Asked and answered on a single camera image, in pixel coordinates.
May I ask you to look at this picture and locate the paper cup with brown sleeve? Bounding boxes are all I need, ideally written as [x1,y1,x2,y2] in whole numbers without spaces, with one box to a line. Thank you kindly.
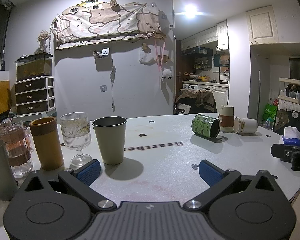
[218,104,235,133]

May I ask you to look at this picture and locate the white washing machine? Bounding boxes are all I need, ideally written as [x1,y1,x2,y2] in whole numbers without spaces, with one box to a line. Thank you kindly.
[182,83,203,92]

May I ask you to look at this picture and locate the tall grey cup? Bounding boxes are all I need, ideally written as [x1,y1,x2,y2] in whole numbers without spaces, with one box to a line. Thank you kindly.
[0,139,19,202]

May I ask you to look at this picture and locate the grey metal cup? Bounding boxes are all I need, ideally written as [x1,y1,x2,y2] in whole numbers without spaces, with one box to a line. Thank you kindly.
[92,116,128,166]

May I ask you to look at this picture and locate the ceiling light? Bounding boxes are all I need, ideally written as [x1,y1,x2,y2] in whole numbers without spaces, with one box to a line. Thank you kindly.
[182,3,200,18]

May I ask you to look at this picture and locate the glass fish tank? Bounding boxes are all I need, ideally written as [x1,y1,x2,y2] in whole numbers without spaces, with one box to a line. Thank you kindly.
[16,52,53,82]

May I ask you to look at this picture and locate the white storage rack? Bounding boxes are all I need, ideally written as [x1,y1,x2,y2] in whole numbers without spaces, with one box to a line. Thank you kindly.
[278,77,300,106]

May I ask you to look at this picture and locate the chair with brown jacket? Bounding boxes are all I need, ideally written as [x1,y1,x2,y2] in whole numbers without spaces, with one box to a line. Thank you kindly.
[174,88,217,116]

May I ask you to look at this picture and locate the vase of dried flowers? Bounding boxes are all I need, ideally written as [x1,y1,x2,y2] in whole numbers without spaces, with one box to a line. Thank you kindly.
[37,30,51,53]

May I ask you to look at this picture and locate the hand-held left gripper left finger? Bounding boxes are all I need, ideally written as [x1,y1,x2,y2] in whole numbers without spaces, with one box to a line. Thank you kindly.
[17,158,117,212]

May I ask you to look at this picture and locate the black range hood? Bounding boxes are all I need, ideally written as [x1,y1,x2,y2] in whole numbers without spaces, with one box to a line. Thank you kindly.
[181,46,213,56]

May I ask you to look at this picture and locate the printed blanket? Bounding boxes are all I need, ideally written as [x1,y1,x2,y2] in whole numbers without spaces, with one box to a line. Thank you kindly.
[55,2,162,51]

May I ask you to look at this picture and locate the brown bamboo cup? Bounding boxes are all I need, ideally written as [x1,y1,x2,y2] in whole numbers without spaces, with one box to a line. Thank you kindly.
[29,117,65,171]

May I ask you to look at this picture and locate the black printed cloth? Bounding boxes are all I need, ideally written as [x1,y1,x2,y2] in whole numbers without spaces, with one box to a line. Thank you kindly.
[273,102,300,137]

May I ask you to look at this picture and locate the blue tissue box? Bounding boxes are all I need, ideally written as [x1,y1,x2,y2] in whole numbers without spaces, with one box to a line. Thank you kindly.
[282,126,300,146]

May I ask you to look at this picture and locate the white paper cup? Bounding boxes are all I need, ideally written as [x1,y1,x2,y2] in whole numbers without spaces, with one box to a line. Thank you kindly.
[233,116,259,134]

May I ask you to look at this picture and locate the pink ribbon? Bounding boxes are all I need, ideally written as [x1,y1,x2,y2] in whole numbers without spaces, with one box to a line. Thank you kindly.
[154,39,166,72]

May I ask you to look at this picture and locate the white hanging bag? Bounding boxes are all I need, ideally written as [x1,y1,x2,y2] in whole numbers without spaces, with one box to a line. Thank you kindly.
[139,51,155,66]

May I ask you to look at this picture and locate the glass cup with wooden sleeve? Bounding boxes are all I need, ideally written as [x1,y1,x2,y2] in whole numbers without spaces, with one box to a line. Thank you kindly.
[0,119,35,178]

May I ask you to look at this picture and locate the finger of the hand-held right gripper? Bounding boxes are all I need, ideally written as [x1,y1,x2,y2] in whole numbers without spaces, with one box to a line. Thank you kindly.
[271,144,294,161]

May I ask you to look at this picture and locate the green plastic bag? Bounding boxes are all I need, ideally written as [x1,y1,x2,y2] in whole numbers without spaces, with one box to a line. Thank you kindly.
[262,102,278,123]

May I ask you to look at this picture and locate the green printed cup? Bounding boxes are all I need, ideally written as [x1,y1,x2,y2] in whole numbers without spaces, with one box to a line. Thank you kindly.
[191,113,221,139]

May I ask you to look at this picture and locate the white kitchen cabinets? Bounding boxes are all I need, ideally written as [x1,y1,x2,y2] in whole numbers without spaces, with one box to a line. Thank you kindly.
[181,20,229,53]

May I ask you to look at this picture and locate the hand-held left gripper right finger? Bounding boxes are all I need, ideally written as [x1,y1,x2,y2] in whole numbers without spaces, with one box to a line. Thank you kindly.
[183,159,284,211]

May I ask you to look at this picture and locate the ribbed glass goblet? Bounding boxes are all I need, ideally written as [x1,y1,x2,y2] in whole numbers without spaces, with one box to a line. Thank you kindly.
[60,112,93,168]

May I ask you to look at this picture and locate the white plastic drawer unit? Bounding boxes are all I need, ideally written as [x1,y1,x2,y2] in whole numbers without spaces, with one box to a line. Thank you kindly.
[14,76,57,117]

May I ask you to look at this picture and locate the cream wall cabinet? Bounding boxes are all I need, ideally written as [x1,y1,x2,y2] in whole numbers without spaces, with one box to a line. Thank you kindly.
[245,5,280,46]

